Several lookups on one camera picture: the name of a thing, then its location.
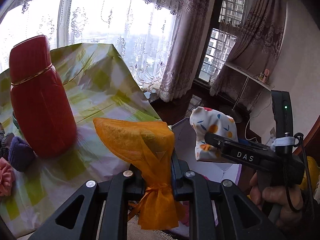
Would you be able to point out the pink cloth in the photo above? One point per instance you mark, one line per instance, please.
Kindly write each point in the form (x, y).
(7, 178)

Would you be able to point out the pink floral curtain right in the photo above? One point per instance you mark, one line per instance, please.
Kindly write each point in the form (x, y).
(183, 59)

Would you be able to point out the lace sheer curtain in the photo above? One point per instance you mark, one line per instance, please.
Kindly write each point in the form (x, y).
(140, 30)

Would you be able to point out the white side table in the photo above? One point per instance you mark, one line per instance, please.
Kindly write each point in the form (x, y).
(231, 111)

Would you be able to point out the yellow cushion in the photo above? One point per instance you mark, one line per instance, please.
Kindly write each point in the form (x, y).
(314, 175)

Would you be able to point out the purple knitted item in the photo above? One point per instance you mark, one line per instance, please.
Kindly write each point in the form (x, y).
(21, 155)

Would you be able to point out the orange fabric pouch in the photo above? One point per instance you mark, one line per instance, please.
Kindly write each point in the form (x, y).
(147, 145)

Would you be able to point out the white purple storage box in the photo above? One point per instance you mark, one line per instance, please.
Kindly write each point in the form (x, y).
(200, 157)

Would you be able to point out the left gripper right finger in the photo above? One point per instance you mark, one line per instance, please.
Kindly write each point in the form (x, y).
(217, 210)

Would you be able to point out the red thermos flask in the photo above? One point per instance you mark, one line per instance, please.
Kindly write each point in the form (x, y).
(39, 100)

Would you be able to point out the person right hand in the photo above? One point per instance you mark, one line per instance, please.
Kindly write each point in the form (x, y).
(276, 195)

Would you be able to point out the black white gingham pouch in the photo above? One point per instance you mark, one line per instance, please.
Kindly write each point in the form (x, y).
(5, 142)

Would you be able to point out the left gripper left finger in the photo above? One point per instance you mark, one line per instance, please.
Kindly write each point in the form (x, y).
(95, 210)

